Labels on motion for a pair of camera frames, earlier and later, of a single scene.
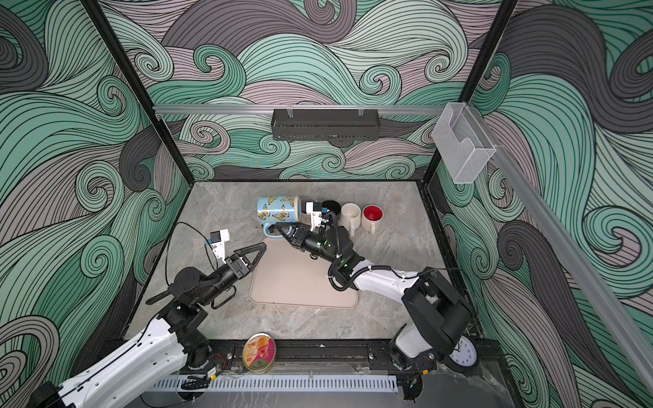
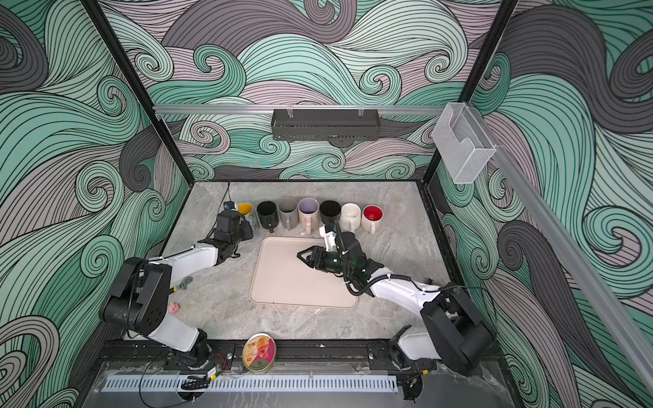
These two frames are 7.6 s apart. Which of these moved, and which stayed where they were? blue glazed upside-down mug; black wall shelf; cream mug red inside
Moved: blue glazed upside-down mug
Stayed: cream mug red inside; black wall shelf
